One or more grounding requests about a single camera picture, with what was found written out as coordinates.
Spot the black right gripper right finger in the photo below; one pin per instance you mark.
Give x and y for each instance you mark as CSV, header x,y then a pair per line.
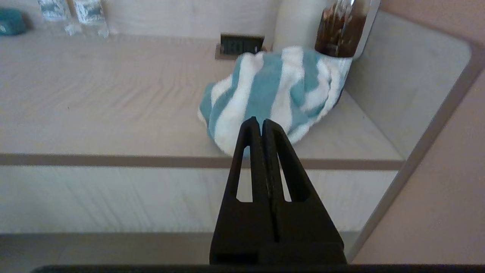
x,y
303,223

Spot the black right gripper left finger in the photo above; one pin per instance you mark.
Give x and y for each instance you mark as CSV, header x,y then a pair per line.
x,y
242,223

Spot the green white striped towel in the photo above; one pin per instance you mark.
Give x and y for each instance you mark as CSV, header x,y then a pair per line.
x,y
265,87

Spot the black pop-up power socket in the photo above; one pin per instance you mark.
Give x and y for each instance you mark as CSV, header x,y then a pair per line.
x,y
240,44

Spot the brown drink bottle white label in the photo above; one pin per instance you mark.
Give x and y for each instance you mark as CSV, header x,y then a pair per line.
x,y
339,34

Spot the white electric kettle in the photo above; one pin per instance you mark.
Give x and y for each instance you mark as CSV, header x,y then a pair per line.
x,y
297,22

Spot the clear water bottle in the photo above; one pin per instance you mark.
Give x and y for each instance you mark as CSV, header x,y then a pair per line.
x,y
55,11
91,15

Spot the small teal box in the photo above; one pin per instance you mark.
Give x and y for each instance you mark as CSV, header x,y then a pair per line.
x,y
11,22

